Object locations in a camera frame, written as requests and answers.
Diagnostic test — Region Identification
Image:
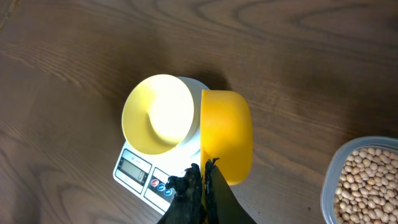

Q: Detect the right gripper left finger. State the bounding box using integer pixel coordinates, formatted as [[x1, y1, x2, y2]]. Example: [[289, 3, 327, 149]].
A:
[[157, 163, 205, 224]]

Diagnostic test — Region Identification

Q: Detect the white digital kitchen scale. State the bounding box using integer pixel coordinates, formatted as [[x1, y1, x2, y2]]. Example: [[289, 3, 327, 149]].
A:
[[113, 77, 207, 214]]

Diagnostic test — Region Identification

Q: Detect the clear container of soybeans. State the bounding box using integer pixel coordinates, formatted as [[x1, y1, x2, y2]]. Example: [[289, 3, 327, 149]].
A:
[[320, 136, 397, 224]]

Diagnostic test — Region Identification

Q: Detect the yellow bowl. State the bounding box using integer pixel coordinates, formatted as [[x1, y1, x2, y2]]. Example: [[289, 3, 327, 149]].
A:
[[121, 74, 195, 155]]

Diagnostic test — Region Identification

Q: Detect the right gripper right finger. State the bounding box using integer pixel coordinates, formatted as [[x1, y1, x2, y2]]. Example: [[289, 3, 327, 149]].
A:
[[205, 158, 256, 224]]

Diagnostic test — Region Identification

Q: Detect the yellow measuring scoop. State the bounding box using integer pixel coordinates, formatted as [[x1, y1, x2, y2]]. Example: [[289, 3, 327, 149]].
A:
[[200, 89, 254, 224]]

